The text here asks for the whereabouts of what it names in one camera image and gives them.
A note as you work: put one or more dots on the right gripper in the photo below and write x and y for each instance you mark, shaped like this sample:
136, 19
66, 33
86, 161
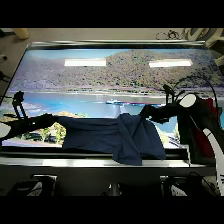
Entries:
154, 113

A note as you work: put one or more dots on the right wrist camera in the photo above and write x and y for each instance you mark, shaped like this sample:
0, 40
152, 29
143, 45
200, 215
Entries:
168, 90

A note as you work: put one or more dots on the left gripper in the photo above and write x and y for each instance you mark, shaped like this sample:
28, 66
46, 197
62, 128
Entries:
46, 120

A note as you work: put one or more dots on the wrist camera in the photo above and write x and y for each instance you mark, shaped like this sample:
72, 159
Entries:
168, 90
18, 99

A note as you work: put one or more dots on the silver frame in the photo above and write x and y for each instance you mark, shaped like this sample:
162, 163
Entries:
83, 162

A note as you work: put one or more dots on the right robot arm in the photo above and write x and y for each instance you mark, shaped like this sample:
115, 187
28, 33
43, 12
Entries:
213, 146

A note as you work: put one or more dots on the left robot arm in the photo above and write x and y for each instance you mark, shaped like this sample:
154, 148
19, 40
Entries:
20, 126

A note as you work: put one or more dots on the navy blue shirt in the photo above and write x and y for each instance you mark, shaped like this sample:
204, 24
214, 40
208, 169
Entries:
133, 140

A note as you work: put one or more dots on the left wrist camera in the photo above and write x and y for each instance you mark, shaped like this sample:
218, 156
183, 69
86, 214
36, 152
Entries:
18, 99

